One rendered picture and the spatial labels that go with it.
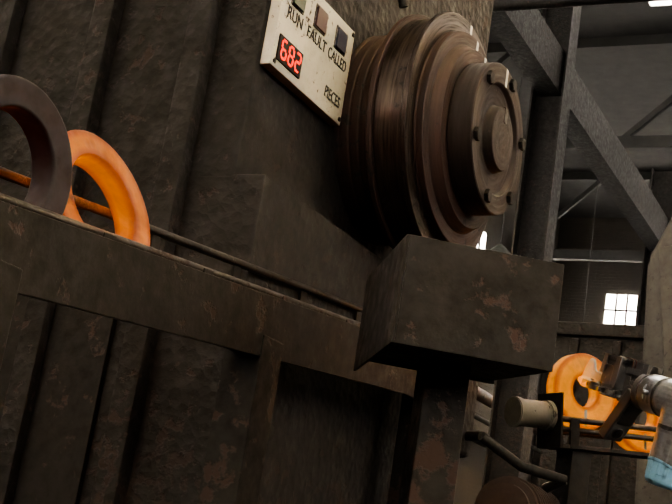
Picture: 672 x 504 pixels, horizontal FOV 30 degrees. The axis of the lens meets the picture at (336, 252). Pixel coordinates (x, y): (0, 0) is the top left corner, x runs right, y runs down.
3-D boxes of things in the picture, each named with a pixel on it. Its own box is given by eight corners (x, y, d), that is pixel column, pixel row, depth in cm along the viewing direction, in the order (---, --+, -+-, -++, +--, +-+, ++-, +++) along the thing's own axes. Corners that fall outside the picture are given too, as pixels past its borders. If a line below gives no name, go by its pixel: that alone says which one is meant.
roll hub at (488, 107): (437, 185, 214) (458, 37, 221) (489, 235, 238) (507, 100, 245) (468, 185, 211) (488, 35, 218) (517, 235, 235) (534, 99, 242)
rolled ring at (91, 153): (130, 308, 142) (106, 317, 143) (165, 215, 157) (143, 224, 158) (34, 186, 133) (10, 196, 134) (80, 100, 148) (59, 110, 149)
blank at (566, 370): (546, 349, 252) (557, 347, 249) (605, 360, 259) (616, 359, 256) (544, 425, 248) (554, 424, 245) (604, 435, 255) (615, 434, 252)
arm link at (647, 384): (674, 421, 232) (642, 412, 228) (658, 415, 236) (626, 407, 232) (685, 382, 232) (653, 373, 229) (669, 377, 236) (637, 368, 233)
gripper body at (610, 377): (631, 359, 247) (672, 371, 236) (619, 401, 247) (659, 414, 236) (601, 351, 243) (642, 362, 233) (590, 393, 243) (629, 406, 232)
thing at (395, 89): (353, 219, 208) (393, -33, 220) (450, 293, 248) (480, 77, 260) (388, 219, 205) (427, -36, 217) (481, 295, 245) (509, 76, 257)
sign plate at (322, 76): (259, 63, 196) (278, -39, 201) (329, 126, 218) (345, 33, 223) (271, 63, 195) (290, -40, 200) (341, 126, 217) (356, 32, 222)
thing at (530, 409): (502, 427, 244) (503, 396, 245) (539, 431, 248) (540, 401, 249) (521, 426, 239) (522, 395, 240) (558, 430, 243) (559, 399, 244)
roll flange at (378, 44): (300, 218, 212) (343, -28, 224) (404, 291, 253) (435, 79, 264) (353, 219, 208) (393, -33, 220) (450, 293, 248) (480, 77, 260)
